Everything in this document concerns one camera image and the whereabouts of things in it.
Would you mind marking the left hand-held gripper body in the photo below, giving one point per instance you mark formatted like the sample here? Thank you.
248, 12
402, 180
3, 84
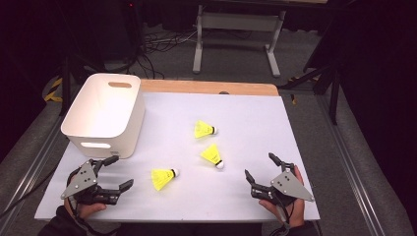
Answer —
80, 182

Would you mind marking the grey metal floor rail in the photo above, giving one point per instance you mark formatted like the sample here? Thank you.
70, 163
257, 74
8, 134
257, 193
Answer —
29, 170
350, 170

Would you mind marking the person's left hand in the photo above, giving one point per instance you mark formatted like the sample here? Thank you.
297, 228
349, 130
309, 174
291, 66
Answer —
87, 209

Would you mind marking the person's right hand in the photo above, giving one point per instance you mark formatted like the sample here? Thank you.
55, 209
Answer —
296, 213

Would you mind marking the wooden table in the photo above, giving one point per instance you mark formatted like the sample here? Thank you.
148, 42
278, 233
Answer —
209, 87

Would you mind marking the white table mat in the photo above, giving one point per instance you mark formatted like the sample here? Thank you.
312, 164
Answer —
203, 193

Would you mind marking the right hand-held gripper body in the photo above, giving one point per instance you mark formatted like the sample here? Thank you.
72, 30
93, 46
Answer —
290, 185

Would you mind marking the yellow black floor tape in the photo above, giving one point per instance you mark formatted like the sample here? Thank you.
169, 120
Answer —
292, 98
54, 90

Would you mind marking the white plastic storage bin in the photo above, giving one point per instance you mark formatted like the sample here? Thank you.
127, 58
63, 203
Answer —
101, 108

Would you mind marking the grey metal desk frame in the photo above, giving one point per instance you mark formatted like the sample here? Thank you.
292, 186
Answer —
236, 22

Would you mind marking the yellow shuttlecock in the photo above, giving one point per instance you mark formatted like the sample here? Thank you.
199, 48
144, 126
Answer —
211, 154
160, 178
201, 130

